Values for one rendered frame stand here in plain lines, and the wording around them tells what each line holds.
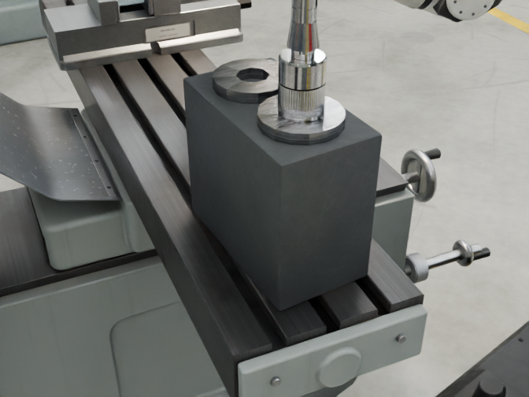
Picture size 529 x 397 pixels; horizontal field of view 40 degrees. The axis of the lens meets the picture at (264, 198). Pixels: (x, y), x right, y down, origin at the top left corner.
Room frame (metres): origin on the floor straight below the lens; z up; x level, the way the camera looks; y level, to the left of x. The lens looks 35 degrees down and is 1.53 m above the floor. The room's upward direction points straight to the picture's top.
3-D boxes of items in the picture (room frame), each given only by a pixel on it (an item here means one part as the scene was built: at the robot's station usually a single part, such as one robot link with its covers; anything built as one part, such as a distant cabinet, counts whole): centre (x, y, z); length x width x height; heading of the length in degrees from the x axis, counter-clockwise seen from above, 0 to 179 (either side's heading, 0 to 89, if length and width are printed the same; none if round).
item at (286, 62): (0.65, -0.04, 1.24); 0.05 x 0.05 x 0.01
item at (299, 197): (0.70, -0.01, 1.09); 0.22 x 0.12 x 0.20; 30
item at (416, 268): (1.17, -0.38, 0.57); 0.22 x 0.06 x 0.06; 114
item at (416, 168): (1.29, -0.30, 0.69); 0.16 x 0.12 x 0.12; 114
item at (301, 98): (0.65, -0.04, 1.21); 0.05 x 0.05 x 0.05
